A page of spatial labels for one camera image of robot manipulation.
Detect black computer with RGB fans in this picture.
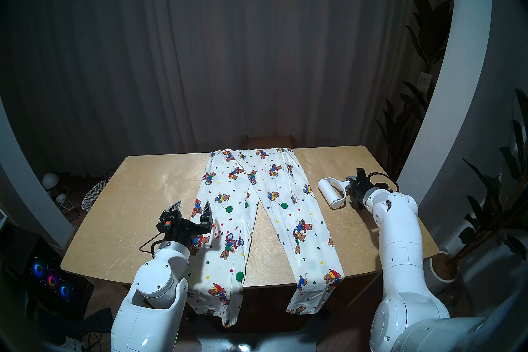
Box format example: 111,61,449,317
0,223,94,321

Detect grey pleated curtain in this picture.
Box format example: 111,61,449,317
0,0,454,175

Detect white wire basket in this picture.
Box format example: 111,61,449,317
81,179,108,211

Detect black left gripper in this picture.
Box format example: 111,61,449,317
156,201,214,251

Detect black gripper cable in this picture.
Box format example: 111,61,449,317
139,232,165,259
369,172,400,193

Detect potted plant in white pot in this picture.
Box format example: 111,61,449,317
423,87,528,296

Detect white lint roller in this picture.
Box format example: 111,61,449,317
318,177,351,209

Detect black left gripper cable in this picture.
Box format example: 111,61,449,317
139,232,165,259

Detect narrow white arch pillar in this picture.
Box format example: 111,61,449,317
0,95,75,248

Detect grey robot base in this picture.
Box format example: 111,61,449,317
196,333,330,352

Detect tall dark leafy plant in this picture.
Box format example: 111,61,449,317
375,0,454,180

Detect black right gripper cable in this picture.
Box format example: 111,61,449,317
369,172,400,193

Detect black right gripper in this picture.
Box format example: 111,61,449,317
346,168,376,207

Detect wide white arch pillar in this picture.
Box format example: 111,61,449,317
396,0,492,207

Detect white bear print pants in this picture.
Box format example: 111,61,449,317
186,148,345,328

